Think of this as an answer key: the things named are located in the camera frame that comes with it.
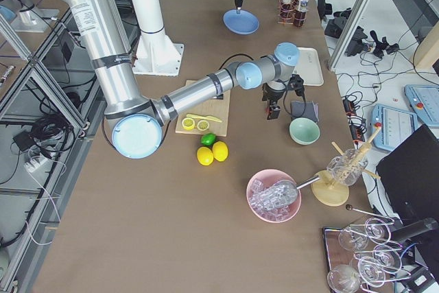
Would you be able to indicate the blue plate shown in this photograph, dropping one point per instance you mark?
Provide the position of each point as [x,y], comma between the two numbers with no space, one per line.
[243,22]

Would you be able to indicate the grey folded cloth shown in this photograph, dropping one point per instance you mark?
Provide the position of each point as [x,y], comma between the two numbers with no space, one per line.
[307,110]

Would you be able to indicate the mint green bowl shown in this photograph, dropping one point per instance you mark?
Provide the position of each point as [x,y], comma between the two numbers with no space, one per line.
[304,131]

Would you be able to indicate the dark drink bottle top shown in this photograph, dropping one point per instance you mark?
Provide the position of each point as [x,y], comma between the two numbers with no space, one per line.
[286,9]

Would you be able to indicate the dark drink bottle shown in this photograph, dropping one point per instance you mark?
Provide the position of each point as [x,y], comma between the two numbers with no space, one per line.
[300,13]
[286,9]

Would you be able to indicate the wooden cutting board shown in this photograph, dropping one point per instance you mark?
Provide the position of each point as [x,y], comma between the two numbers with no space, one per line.
[195,98]

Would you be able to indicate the cream serving tray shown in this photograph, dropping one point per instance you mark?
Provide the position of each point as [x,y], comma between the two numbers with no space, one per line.
[308,67]

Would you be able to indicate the dark drink bottle lower left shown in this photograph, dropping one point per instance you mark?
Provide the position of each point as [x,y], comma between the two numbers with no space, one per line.
[300,13]

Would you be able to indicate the whole lemon upper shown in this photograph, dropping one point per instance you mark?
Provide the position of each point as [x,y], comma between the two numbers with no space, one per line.
[220,151]

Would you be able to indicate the whole lemon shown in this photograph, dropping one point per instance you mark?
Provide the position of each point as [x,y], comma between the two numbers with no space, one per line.
[220,151]
[204,156]

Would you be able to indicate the yellow plastic knife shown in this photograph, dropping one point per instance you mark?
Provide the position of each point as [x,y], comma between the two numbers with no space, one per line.
[208,117]

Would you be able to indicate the green lime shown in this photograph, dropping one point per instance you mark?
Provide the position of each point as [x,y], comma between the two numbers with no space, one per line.
[208,139]

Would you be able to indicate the lemon half slice lower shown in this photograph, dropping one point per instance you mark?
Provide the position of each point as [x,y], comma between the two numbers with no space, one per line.
[203,125]

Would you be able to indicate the lemon half slice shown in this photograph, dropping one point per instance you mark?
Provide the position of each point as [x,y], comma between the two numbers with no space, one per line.
[188,123]
[203,125]

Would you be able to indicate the whole lemon lower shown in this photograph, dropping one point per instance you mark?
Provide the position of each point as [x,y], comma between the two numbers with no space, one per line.
[204,156]

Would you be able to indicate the steel ice scoop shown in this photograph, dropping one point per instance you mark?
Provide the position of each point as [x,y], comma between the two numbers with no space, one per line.
[285,192]

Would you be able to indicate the lemon half slice upper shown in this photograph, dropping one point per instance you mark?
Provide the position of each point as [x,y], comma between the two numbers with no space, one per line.
[188,123]

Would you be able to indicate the pink bowl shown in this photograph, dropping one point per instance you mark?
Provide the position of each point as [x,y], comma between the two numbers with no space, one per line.
[269,177]

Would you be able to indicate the clear ice cubes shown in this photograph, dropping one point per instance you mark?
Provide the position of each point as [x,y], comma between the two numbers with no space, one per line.
[259,203]

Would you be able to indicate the clear glass mug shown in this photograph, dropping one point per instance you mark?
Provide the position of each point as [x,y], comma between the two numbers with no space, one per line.
[343,168]

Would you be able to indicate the wooden cup stand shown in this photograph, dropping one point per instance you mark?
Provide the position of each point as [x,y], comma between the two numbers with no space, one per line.
[330,192]

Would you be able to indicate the blue teach pendant near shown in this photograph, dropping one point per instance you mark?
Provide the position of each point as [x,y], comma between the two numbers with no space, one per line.
[396,126]

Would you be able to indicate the blue teach pendant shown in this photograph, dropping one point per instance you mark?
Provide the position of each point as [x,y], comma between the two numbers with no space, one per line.
[424,100]
[396,126]

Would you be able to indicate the blue teach pendant far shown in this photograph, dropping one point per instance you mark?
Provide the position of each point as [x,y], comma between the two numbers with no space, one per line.
[424,100]

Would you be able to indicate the black monitor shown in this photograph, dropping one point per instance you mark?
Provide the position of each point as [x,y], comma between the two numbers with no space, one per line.
[409,175]

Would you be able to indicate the copper wire bottle rack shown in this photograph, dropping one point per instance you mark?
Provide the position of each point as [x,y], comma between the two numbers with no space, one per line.
[293,12]

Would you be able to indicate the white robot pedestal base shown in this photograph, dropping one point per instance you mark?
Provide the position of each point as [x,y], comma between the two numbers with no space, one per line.
[156,54]

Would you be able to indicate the wire glass rack tray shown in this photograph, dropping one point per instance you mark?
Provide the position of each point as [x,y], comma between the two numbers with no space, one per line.
[363,257]

